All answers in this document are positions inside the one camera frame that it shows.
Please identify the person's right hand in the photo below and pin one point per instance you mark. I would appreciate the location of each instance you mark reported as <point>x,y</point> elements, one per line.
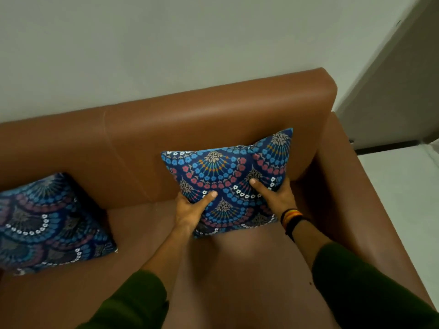
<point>279,200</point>

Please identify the person's left hand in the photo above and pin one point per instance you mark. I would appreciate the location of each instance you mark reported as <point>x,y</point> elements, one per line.
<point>187,212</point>

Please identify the person's left thumb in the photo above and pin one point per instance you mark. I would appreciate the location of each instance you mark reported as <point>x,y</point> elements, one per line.
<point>205,200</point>

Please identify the person's right thumb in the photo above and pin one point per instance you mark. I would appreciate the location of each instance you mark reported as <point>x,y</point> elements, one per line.
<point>260,189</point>

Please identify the blue patterned cushion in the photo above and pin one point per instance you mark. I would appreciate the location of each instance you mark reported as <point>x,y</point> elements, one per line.
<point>48,222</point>
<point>229,181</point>

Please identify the person's right forearm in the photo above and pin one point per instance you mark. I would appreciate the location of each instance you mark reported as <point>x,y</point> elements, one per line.
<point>353,280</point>

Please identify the person's left forearm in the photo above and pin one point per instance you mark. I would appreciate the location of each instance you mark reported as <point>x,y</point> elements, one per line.
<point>151,280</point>

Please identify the brown leather sofa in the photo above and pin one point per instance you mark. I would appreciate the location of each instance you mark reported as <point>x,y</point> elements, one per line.
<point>212,188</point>

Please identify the multicoloured thread wristbands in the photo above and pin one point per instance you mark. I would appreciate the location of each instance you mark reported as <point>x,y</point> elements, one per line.
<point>291,219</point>

